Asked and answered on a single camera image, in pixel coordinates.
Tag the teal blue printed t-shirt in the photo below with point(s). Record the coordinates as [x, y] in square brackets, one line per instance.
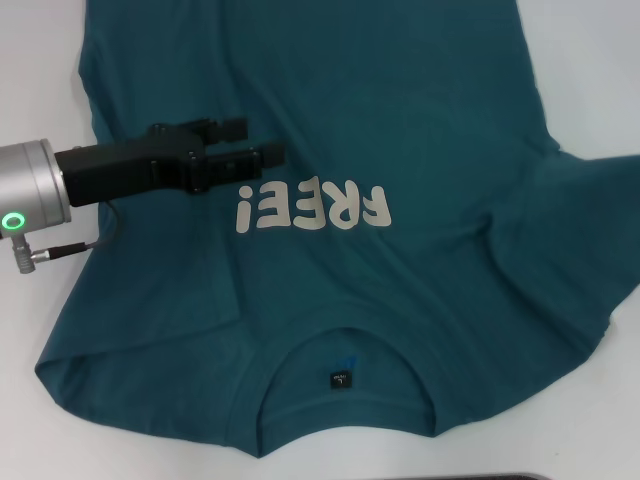
[350, 300]

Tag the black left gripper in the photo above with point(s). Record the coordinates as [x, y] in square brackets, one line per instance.
[125, 167]

